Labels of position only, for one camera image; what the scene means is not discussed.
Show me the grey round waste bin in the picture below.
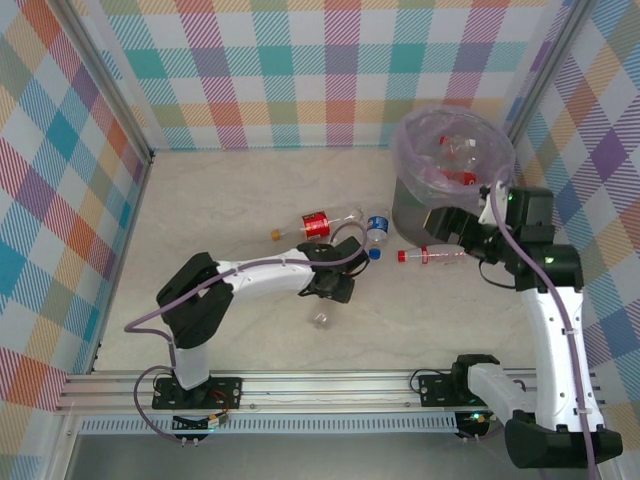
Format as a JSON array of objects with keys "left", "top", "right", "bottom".
[{"left": 392, "top": 174, "right": 451, "bottom": 249}]

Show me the slim clear bottle printed label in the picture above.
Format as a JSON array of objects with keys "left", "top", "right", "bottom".
[{"left": 397, "top": 244, "right": 469, "bottom": 266}]

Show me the clear bottle blue label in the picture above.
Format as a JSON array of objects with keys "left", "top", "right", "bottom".
[{"left": 366, "top": 213, "right": 392, "bottom": 262}]

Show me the yellow cap red label bottle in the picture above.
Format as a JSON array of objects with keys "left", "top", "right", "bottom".
[{"left": 270, "top": 203, "right": 365, "bottom": 244}]

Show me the purple-lined trash bin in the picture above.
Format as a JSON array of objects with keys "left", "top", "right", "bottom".
[{"left": 392, "top": 105, "right": 517, "bottom": 216}]

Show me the black connector board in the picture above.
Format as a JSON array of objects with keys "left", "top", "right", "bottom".
[
  {"left": 172, "top": 412, "right": 231, "bottom": 446},
  {"left": 454, "top": 410, "right": 501, "bottom": 444}
]

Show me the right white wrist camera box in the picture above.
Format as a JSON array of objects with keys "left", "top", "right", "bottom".
[{"left": 477, "top": 187, "right": 501, "bottom": 226}]

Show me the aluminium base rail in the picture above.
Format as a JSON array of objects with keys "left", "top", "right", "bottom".
[{"left": 53, "top": 368, "right": 607, "bottom": 416}]

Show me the right black mount plate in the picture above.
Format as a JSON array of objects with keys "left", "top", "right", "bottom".
[{"left": 417, "top": 372, "right": 481, "bottom": 407}]

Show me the black mount plate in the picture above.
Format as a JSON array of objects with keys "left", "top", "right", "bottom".
[
  {"left": 417, "top": 372, "right": 481, "bottom": 407},
  {"left": 151, "top": 376, "right": 244, "bottom": 411}
]

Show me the white slotted cable duct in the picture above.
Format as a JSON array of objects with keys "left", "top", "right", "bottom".
[{"left": 78, "top": 417, "right": 460, "bottom": 436}]

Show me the aluminium frame post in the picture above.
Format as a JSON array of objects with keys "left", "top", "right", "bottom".
[
  {"left": 502, "top": 0, "right": 600, "bottom": 149},
  {"left": 58, "top": 0, "right": 155, "bottom": 166}
]

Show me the left black mount plate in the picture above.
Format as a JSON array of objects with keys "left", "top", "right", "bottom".
[{"left": 151, "top": 376, "right": 244, "bottom": 411}]

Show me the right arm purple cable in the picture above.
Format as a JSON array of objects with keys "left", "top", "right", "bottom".
[{"left": 462, "top": 167, "right": 600, "bottom": 480}]

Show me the aluminium side rail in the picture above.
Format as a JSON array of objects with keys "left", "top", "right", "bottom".
[{"left": 88, "top": 157, "right": 155, "bottom": 374}]

